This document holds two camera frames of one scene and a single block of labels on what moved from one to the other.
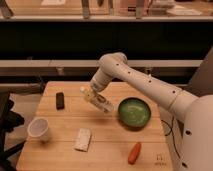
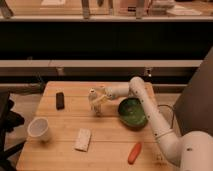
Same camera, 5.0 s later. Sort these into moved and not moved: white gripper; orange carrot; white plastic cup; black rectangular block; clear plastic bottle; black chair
Moved: white gripper; clear plastic bottle
Not moved: white plastic cup; orange carrot; black rectangular block; black chair
